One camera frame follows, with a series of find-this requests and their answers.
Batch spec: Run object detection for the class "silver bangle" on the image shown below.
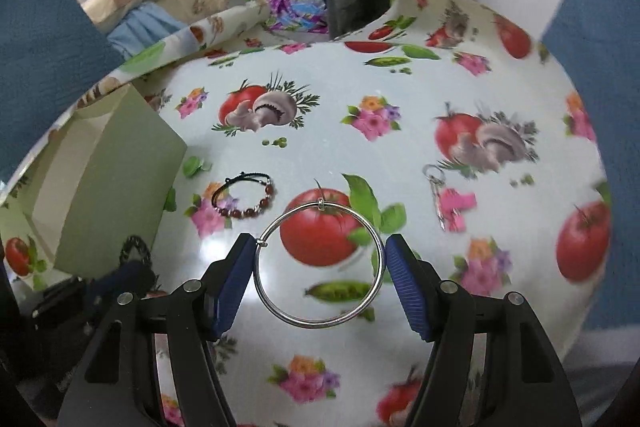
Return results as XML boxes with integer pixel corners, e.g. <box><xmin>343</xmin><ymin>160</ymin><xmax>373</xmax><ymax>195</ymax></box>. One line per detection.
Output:
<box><xmin>254</xmin><ymin>201</ymin><xmax>387</xmax><ymax>330</ymax></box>

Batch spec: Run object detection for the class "blue quilted chair back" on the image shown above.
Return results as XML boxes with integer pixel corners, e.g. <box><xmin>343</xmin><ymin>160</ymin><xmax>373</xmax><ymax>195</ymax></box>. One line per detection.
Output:
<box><xmin>540</xmin><ymin>0</ymin><xmax>635</xmax><ymax>338</ymax></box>
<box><xmin>0</xmin><ymin>0</ymin><xmax>123</xmax><ymax>182</ymax></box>

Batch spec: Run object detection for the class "pink keychain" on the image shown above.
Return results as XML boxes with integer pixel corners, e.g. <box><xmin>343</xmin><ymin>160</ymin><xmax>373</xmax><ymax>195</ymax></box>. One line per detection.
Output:
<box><xmin>422</xmin><ymin>163</ymin><xmax>478</xmax><ymax>233</ymax></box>

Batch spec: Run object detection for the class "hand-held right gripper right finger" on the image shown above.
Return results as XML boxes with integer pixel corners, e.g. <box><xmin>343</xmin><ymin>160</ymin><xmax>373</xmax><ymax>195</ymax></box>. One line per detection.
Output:
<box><xmin>385</xmin><ymin>233</ymin><xmax>583</xmax><ymax>427</ymax></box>

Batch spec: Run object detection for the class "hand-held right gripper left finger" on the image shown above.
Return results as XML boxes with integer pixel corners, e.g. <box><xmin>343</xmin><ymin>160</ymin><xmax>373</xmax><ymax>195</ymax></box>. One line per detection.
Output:
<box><xmin>57</xmin><ymin>232</ymin><xmax>258</xmax><ymax>427</ymax></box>

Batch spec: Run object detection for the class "vegetable print tablecloth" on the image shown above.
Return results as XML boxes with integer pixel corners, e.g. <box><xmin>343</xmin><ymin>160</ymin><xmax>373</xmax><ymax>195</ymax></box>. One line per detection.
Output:
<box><xmin>0</xmin><ymin>0</ymin><xmax>613</xmax><ymax>427</ymax></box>

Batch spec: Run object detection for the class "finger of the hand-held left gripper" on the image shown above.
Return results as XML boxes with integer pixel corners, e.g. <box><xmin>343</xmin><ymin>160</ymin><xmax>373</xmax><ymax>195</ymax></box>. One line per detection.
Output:
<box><xmin>89</xmin><ymin>258</ymin><xmax>157</xmax><ymax>304</ymax></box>

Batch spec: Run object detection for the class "light blue cloth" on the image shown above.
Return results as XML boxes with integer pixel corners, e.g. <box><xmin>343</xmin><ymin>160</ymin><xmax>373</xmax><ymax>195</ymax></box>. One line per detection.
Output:
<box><xmin>106</xmin><ymin>2</ymin><xmax>192</xmax><ymax>58</ymax></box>

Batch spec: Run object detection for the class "red bead bracelet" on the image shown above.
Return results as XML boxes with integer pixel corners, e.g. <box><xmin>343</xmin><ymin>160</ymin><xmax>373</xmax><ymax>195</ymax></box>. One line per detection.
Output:
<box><xmin>211</xmin><ymin>173</ymin><xmax>277</xmax><ymax>219</ymax></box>

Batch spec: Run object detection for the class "green cardboard box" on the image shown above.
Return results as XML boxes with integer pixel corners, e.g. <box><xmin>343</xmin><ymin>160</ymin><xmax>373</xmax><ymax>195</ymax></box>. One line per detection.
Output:
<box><xmin>0</xmin><ymin>82</ymin><xmax>188</xmax><ymax>280</ymax></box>

